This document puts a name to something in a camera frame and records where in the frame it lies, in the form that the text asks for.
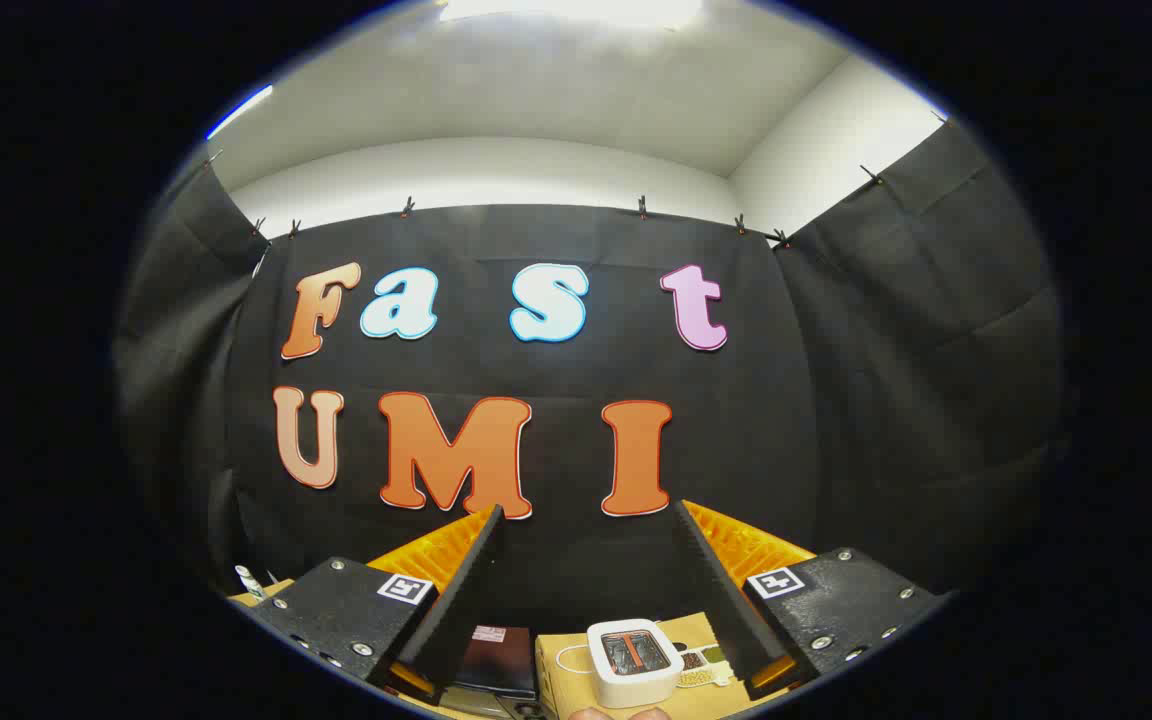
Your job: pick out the white divided bean dish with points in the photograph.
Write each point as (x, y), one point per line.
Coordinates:
(701, 668)

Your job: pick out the ceiling light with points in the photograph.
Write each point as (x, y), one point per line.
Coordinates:
(576, 10)

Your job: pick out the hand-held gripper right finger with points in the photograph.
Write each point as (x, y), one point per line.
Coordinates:
(721, 600)

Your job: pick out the black toaster oven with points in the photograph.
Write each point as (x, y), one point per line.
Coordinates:
(501, 662)

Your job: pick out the white slot toaster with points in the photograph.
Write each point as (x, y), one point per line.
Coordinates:
(634, 688)

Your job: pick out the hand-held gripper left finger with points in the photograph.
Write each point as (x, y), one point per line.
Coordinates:
(471, 590)

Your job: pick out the small white green bottle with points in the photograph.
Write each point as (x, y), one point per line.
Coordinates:
(249, 582)

